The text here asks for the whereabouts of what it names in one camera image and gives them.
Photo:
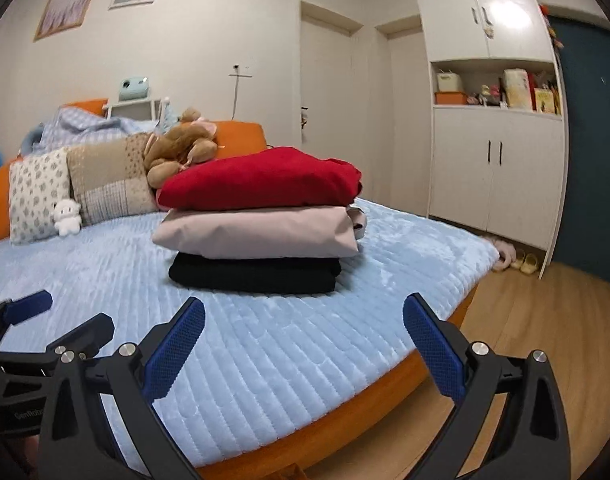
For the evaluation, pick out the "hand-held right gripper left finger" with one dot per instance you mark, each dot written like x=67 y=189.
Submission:
x=177 y=347

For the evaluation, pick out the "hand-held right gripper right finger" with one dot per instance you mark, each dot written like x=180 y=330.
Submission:
x=435 y=350

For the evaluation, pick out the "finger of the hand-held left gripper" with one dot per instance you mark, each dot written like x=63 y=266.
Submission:
x=92 y=332
x=27 y=306

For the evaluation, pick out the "red sweater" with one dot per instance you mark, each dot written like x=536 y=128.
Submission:
x=260 y=180

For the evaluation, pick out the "white plush sheep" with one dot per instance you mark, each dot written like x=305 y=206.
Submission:
x=67 y=217

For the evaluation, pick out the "black garment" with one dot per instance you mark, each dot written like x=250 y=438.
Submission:
x=255 y=275

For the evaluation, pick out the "light blue quilted blanket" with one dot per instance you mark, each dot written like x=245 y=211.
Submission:
x=285 y=340

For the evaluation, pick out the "floral print pillow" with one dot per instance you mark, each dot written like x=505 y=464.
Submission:
x=37 y=195

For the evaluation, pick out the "pink fluffy slipper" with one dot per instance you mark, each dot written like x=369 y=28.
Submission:
x=502 y=252

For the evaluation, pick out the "yellow slipper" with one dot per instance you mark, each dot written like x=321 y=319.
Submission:
x=518 y=261
x=531 y=263

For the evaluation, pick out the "pink garment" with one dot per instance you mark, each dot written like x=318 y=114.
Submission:
x=255 y=235

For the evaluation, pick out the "beige patchwork pillow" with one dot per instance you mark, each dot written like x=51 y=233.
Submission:
x=110 y=180

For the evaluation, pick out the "grey-blue neck pillow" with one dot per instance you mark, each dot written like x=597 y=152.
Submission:
x=32 y=136

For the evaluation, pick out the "white wardrobe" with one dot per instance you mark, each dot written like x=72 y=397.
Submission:
x=485 y=175

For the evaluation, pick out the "blue checkered quilt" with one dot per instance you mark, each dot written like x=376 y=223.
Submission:
x=85 y=130

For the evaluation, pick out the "brown teddy bear plush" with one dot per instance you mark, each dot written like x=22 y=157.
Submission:
x=180 y=147

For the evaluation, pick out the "orange cushion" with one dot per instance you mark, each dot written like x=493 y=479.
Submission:
x=87 y=106

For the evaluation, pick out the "white stand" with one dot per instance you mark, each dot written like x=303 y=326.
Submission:
x=130 y=109

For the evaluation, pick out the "white door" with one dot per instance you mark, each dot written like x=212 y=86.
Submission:
x=405 y=125
x=330 y=85

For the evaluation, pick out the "blue party hat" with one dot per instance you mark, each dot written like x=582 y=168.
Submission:
x=168 y=112

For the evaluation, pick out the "small brown bear plush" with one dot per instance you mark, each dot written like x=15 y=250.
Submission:
x=190 y=115

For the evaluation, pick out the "mint green projector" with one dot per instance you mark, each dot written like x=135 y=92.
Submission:
x=132 y=90

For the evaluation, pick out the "orange storage box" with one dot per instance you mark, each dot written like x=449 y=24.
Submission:
x=451 y=98

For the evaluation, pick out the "white box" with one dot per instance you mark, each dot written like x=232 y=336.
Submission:
x=448 y=82

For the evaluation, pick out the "yellow book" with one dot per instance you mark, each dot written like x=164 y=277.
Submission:
x=546 y=101

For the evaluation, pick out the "white and yellow package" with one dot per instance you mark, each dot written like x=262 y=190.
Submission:
x=516 y=89

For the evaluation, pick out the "wooden framed picture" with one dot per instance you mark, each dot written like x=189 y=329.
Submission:
x=67 y=7

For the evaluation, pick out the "hanging ornament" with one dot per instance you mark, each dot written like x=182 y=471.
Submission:
x=552 y=27

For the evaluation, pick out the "orange bed frame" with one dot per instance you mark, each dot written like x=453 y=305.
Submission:
x=240 y=137

